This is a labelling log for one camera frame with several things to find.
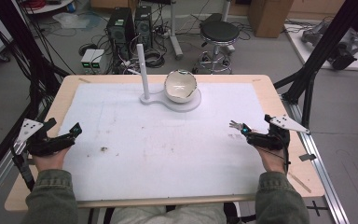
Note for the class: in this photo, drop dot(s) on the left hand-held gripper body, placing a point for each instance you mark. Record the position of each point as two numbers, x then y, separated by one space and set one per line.
40 144

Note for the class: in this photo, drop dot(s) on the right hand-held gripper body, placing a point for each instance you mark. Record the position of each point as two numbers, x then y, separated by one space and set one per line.
272 140

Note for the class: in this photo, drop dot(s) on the person's left hand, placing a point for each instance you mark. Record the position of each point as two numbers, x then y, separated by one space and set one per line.
49 160

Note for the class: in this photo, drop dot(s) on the person's right hand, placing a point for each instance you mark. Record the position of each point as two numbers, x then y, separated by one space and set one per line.
273 160

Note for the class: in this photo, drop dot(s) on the wooden table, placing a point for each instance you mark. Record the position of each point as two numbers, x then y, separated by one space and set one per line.
295 161

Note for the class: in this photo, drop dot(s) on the black tape piece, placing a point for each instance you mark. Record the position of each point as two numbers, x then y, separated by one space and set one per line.
307 157

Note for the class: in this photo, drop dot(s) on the thin wooden stick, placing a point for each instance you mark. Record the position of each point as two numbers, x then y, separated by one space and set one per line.
300 183

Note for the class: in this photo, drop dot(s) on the white power supply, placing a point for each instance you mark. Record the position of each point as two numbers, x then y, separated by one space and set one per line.
98 59
87 59

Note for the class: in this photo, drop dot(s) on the cracked white bowl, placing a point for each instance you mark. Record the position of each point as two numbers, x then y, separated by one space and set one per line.
180 87

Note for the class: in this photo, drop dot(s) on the white table mat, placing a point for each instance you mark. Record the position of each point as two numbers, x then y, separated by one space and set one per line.
155 155

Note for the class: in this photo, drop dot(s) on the black tape cross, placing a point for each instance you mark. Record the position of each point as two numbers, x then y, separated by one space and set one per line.
316 207

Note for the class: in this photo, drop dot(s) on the white stand with pole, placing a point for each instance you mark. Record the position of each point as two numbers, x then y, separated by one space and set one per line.
144 77

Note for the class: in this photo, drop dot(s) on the black round stool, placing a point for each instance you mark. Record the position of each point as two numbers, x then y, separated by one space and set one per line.
219 31

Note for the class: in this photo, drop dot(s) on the large black computer tower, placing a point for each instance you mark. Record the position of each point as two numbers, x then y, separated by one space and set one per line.
119 31

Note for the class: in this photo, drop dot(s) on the clear plastic bag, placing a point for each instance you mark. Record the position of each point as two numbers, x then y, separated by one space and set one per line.
71 20

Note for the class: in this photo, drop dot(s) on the person's legs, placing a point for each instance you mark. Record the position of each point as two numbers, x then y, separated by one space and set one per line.
167 216

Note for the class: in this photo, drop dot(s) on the cardboard box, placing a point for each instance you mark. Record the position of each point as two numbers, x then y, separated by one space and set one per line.
268 17

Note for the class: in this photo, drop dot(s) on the grey machine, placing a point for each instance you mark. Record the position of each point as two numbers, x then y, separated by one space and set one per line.
341 49

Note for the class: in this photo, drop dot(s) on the white desk leg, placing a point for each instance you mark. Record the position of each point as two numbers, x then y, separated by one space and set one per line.
174 34

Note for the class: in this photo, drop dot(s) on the small black computer tower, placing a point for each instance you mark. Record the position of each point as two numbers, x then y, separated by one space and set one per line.
143 26

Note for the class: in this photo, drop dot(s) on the round white table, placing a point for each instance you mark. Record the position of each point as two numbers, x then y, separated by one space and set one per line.
48 6

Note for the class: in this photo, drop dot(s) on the black metal frame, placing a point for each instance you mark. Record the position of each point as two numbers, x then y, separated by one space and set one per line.
21 43
323 43

